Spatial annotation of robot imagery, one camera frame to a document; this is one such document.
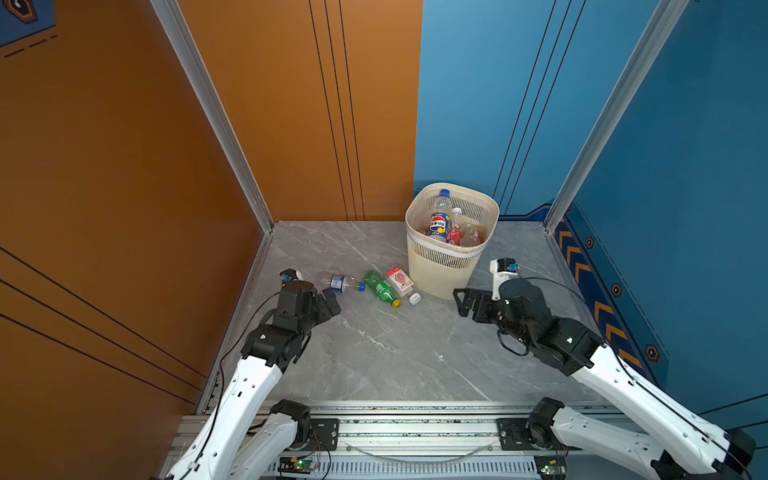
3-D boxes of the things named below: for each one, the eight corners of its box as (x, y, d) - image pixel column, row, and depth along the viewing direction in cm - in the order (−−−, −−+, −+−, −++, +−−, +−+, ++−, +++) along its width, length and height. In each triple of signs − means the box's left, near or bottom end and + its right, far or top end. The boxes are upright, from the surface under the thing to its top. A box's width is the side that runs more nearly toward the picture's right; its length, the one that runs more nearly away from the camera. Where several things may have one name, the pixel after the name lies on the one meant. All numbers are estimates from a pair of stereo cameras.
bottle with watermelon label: (409, 309, 97) (410, 302, 94) (386, 280, 105) (386, 272, 102) (422, 301, 99) (423, 294, 96) (398, 273, 107) (399, 265, 103)
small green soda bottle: (388, 315, 96) (388, 307, 92) (363, 282, 105) (361, 273, 100) (402, 306, 98) (402, 298, 94) (375, 275, 107) (375, 266, 102)
